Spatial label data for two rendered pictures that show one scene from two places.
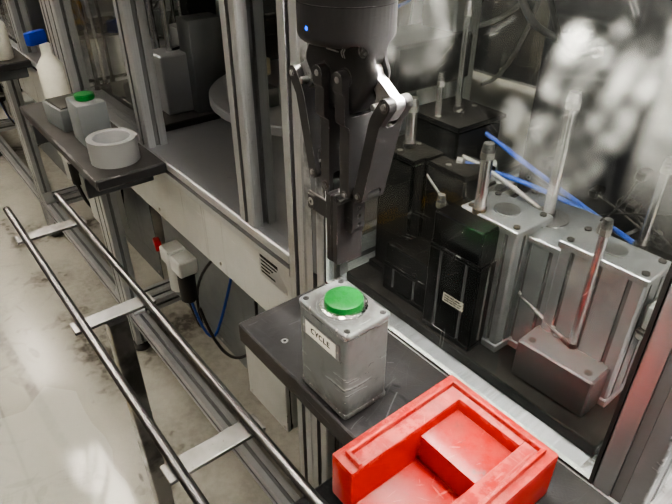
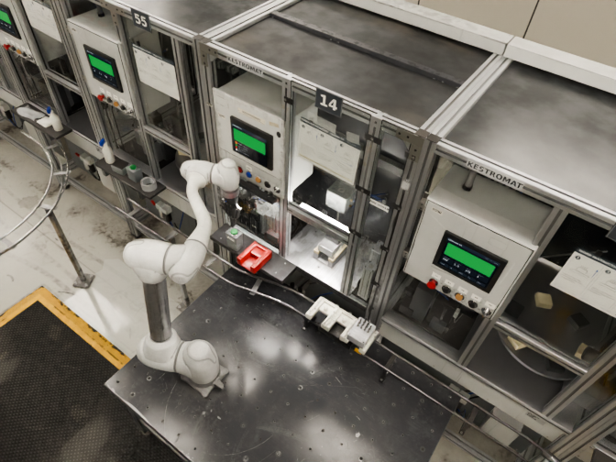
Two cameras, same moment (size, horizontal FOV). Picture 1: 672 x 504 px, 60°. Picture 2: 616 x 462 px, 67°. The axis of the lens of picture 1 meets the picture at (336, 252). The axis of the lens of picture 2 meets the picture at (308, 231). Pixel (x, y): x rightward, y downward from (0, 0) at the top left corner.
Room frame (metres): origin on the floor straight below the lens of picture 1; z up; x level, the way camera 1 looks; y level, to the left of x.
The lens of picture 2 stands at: (-1.32, 0.17, 3.00)
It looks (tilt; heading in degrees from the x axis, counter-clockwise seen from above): 48 degrees down; 341
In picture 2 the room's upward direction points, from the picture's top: 5 degrees clockwise
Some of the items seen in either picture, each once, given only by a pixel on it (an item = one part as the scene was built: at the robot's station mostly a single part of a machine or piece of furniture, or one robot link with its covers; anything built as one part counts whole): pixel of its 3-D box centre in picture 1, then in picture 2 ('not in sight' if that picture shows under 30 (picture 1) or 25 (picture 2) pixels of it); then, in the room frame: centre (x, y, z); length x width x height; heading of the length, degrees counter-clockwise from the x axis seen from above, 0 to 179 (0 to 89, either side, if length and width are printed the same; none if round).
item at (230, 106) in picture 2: not in sight; (264, 135); (0.55, -0.21, 1.60); 0.42 x 0.29 x 0.46; 39
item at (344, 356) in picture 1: (349, 342); (236, 237); (0.46, -0.01, 0.97); 0.08 x 0.08 x 0.12; 39
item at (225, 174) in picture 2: not in sight; (225, 173); (0.46, 0.00, 1.46); 0.13 x 0.11 x 0.16; 63
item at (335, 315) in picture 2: not in sight; (340, 326); (-0.16, -0.46, 0.84); 0.36 x 0.14 x 0.10; 39
